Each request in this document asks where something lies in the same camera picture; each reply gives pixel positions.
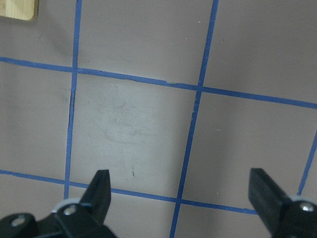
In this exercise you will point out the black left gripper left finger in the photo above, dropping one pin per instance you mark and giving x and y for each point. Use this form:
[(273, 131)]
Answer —
[(71, 218)]

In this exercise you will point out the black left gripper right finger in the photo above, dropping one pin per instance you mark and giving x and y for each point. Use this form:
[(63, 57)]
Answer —
[(284, 216)]

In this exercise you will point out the wooden cup stand base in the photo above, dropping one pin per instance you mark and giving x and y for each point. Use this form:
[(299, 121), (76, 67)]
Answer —
[(25, 10)]

